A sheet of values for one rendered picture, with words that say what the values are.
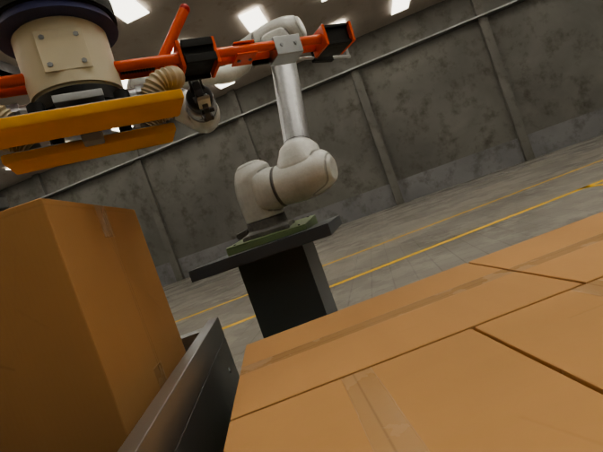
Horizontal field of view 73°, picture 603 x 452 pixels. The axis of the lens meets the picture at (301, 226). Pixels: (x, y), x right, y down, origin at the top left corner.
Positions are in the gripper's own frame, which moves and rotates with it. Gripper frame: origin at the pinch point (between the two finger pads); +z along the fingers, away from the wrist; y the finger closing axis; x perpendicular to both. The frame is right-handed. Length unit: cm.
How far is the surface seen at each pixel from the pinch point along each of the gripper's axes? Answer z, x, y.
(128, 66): 13.9, 12.7, 1.3
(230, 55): 9.0, -8.3, 2.3
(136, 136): 6.9, 16.7, 13.1
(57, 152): 10.1, 31.9, 12.7
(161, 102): 24.3, 8.6, 13.9
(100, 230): 18.2, 27.1, 31.4
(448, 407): 57, -11, 67
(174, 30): 9.9, 1.5, -5.5
